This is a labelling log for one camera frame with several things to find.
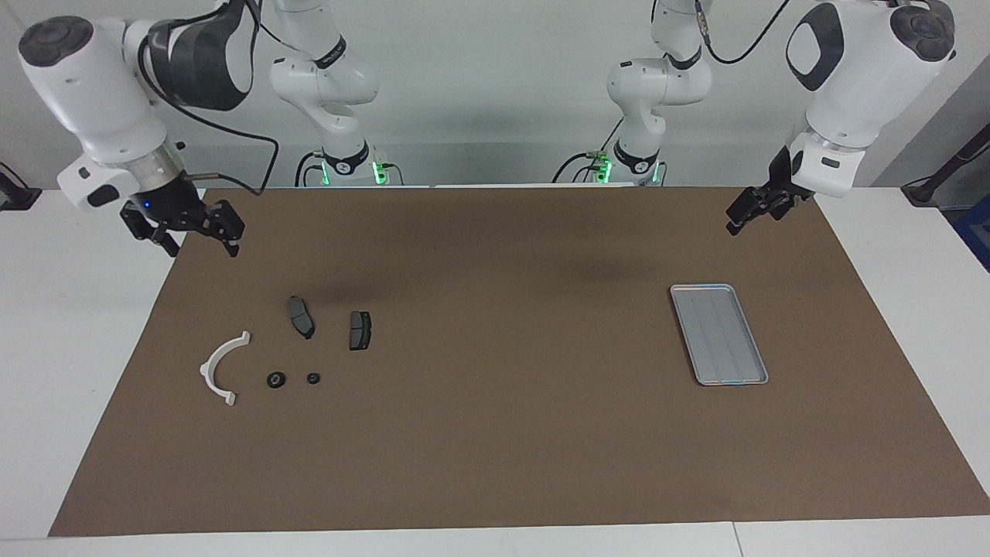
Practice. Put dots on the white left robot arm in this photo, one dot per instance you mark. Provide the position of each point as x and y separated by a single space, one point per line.
858 77

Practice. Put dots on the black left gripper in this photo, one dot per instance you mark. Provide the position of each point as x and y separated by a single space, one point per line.
785 186

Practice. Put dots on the brown paper table mat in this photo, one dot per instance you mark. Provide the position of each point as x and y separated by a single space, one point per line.
503 433

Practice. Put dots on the silver metal tray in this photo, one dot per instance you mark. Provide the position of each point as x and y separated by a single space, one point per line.
719 336

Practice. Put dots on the large black bearing gear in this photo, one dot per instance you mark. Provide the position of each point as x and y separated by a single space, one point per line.
275 380

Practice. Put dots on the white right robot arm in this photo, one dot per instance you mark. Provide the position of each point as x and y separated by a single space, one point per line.
93 93

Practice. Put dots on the long dark grey brake pad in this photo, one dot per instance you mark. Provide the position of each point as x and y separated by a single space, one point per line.
300 317

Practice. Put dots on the black table clamp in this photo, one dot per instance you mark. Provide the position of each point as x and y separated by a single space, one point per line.
15 197

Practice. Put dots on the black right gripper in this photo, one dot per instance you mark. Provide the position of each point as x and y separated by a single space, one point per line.
172 201

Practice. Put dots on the blue box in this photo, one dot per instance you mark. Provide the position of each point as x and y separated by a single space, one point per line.
976 236

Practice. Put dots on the short dark grey brake pad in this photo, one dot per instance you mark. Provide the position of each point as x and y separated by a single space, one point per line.
360 331

